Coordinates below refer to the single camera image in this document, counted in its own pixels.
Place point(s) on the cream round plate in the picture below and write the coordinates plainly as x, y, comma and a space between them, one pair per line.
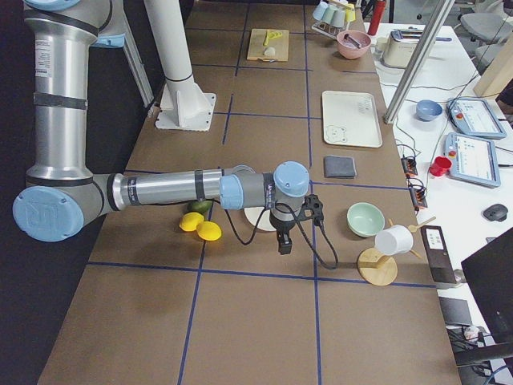
260, 217

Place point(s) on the red bottle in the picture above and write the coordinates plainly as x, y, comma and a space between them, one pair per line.
379, 7

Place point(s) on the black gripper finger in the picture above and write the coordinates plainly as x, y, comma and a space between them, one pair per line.
284, 246

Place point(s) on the wooden cutting board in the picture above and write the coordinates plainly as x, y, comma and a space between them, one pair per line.
256, 48

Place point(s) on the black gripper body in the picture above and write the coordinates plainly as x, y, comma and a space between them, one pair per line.
280, 226

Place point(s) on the yellow-green plastic knife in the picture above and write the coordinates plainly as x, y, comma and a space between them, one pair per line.
267, 38

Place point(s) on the wooden cup stand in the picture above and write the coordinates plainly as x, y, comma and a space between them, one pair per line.
379, 269

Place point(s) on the yellow lemon right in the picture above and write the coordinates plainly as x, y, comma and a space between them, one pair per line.
209, 231

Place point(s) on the yellow cup in rack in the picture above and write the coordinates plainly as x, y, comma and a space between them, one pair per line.
350, 15

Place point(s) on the black computer mouse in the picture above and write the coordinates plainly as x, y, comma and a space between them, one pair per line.
496, 212

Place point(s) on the black box device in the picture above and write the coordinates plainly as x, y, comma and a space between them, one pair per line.
438, 257

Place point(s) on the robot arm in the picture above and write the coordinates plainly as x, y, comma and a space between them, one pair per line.
62, 195

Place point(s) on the black power strip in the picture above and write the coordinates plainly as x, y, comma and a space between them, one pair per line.
415, 186

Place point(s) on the green cup in rack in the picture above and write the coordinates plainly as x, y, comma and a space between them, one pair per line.
330, 11

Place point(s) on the white cup on stand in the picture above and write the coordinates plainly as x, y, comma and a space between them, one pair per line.
394, 240

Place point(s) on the teach pendant near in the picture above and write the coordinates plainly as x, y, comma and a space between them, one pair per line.
473, 159

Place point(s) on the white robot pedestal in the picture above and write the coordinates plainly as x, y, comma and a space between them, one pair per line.
184, 106

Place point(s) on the blue bowl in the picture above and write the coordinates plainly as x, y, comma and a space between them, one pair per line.
428, 110

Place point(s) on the green avocado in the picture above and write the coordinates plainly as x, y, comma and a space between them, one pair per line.
201, 207

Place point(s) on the grey cup in rack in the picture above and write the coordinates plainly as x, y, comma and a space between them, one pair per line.
338, 19

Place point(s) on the red cup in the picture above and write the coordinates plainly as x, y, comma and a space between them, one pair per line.
440, 166

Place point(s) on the white bun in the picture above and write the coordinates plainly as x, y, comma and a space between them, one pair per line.
269, 52

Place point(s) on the mint green bowl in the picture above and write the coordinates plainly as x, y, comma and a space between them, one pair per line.
365, 219

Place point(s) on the aluminium frame post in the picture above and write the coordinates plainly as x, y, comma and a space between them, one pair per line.
425, 43

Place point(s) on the yellow lemon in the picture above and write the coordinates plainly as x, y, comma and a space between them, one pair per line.
209, 231
190, 221

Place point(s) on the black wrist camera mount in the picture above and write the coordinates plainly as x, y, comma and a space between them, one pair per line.
312, 210

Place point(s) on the teach pendant far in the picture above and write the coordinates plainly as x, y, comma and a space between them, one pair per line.
474, 117

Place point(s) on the yellow lemon left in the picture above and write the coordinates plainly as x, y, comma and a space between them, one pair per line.
190, 221

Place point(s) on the pink bowl with ice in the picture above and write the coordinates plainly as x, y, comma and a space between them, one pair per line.
347, 50

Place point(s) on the cream toaster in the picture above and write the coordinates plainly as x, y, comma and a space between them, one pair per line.
400, 47

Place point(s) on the white wire cup rack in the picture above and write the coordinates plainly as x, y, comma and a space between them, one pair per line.
329, 30

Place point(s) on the grey folded cloth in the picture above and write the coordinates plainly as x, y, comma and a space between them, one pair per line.
339, 167

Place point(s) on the teach pendant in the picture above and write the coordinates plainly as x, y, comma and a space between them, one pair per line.
473, 159
474, 117

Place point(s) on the cream bear tray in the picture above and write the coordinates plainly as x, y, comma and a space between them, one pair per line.
350, 119

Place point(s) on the light blue cup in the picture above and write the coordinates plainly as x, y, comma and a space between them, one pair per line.
320, 10

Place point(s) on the black monitor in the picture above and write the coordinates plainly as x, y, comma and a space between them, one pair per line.
488, 272

